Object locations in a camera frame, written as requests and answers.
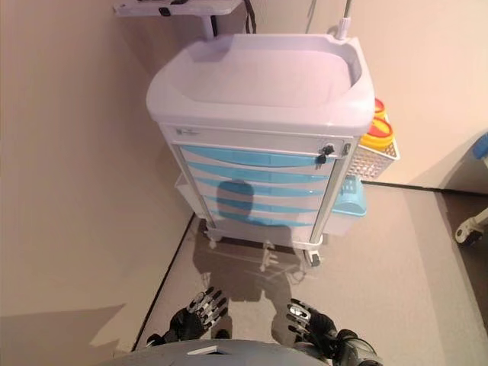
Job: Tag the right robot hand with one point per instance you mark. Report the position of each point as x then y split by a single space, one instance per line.
309 320

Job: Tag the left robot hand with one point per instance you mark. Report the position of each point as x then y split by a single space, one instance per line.
194 318

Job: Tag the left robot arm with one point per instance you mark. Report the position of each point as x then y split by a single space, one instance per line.
158 338

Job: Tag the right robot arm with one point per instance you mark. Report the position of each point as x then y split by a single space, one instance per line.
352 348

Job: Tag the blue white cart drawer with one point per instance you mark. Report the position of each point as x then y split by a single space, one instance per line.
282 189
259 175
282 206
282 221
244 156

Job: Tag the grey robot torso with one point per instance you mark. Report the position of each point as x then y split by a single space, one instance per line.
213 354

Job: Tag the black grey caster wheel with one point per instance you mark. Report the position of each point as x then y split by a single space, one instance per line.
315 258

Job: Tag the white caster wheel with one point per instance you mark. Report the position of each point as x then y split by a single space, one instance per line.
213 238

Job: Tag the blue plastic bin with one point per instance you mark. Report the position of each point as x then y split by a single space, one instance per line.
348 200

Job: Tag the white perforated side basket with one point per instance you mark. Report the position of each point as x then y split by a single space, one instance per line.
368 165

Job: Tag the black cart keys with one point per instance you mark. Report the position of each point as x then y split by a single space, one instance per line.
324 153

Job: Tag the bed caster wheel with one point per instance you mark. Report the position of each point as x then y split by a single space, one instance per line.
467 233

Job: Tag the yellow sharps container red lid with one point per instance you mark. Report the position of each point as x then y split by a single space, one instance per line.
379 106
377 133

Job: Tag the white medical cart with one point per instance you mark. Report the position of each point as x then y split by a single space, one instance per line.
263 72

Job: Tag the metal infusion pole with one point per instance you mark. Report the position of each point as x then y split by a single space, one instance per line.
343 23

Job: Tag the white stand shelf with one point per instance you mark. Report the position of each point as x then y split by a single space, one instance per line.
183 9

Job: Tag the white hospital bed frame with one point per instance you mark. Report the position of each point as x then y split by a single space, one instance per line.
478 160

